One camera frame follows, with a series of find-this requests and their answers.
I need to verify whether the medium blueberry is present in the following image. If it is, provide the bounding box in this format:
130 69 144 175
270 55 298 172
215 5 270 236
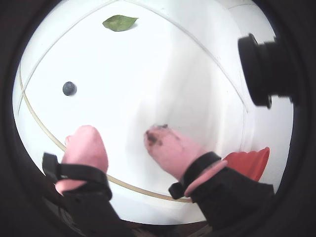
62 81 78 96

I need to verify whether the narrow green leaf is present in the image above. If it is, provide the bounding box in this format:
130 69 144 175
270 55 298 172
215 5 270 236
102 14 139 32

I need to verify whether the white paper sheet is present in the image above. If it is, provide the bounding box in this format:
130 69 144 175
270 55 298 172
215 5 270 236
17 0 249 223

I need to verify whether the red collapsible silicone cup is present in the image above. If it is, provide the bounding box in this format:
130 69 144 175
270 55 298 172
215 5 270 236
223 146 271 181

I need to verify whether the pink-tipped gripper finger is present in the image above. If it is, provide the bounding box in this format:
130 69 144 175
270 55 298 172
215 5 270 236
144 124 276 237
41 124 135 237

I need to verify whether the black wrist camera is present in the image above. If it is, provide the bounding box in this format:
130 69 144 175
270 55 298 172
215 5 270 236
237 33 297 109

